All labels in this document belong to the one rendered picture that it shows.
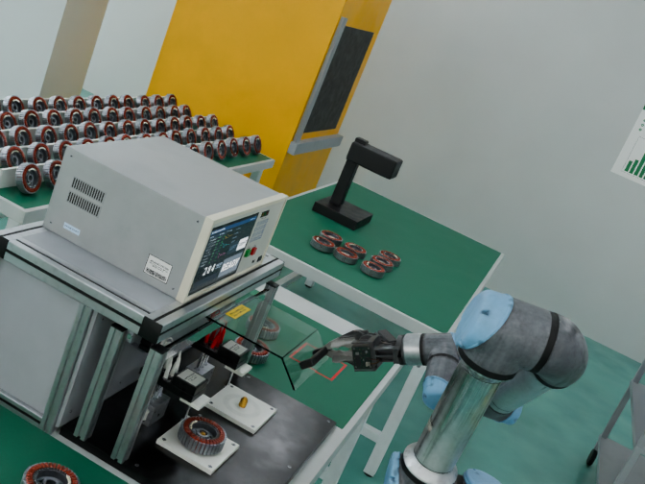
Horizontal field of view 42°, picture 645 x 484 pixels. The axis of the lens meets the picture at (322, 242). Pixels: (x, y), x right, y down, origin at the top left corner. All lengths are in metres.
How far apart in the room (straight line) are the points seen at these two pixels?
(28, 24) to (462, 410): 4.71
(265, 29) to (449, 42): 2.04
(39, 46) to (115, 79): 2.54
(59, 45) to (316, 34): 1.66
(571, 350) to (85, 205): 1.08
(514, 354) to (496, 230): 5.64
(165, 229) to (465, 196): 5.44
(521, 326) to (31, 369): 1.07
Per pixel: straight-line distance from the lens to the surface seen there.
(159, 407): 2.06
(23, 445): 1.93
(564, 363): 1.54
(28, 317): 1.93
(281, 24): 5.53
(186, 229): 1.82
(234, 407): 2.23
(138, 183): 1.86
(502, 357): 1.52
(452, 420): 1.62
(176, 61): 5.85
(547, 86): 7.00
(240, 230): 1.96
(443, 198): 7.16
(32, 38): 5.85
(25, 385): 1.99
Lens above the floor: 1.88
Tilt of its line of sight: 17 degrees down
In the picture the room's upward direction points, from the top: 23 degrees clockwise
